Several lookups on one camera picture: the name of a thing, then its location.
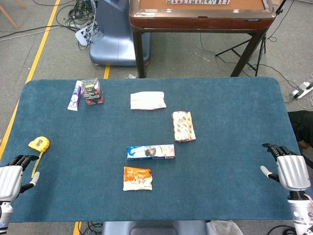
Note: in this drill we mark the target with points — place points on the yellow tape measure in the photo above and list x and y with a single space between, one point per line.
39 144

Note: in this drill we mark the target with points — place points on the cream red-print snack wrapper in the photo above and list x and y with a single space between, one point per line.
183 126

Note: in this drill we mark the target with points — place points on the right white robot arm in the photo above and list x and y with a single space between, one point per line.
302 215

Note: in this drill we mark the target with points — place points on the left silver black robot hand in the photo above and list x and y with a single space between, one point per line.
9 178

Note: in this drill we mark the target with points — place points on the clear plastic bag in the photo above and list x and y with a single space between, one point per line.
223 228

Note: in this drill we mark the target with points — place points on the black tripod stand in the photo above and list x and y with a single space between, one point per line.
232 48

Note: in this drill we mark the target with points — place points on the white chair wooden legs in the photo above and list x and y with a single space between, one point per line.
9 16

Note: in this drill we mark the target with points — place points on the white and pink snack packet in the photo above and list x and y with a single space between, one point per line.
146 100

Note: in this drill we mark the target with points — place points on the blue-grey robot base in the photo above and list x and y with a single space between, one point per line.
115 36

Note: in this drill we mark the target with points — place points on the blue cookie box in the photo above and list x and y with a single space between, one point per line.
156 151

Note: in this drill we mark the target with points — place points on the white power strip with plugs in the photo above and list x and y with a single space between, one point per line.
82 35

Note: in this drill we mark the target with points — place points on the purple white small box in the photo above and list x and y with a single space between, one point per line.
74 98

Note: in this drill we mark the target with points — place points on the grey robot chassis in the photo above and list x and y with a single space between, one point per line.
154 228

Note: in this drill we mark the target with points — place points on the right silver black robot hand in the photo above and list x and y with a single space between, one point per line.
293 171

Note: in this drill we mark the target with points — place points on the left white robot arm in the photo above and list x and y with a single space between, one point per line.
3 215

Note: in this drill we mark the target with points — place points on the orange white snack bag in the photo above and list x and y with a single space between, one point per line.
137 180

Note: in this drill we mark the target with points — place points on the clear box black red contents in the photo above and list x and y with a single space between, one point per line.
93 94

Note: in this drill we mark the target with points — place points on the face-up mahjong tile row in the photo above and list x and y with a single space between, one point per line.
198 1

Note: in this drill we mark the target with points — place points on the brown mahjong table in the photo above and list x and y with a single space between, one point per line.
195 22

